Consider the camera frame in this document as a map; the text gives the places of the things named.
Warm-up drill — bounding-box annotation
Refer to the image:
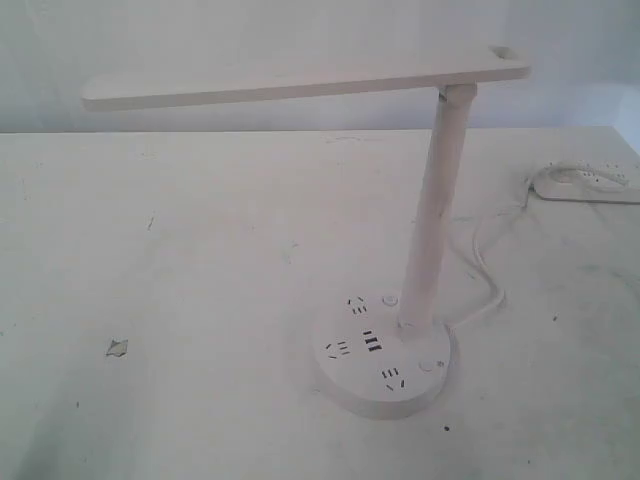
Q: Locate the white desk lamp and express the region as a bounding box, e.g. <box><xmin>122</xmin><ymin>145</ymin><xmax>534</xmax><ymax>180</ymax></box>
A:
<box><xmin>81</xmin><ymin>46</ymin><xmax>530</xmax><ymax>420</ymax></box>

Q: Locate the white power strip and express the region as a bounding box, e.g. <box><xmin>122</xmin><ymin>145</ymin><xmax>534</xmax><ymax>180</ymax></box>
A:
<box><xmin>531</xmin><ymin>163</ymin><xmax>639</xmax><ymax>205</ymax></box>

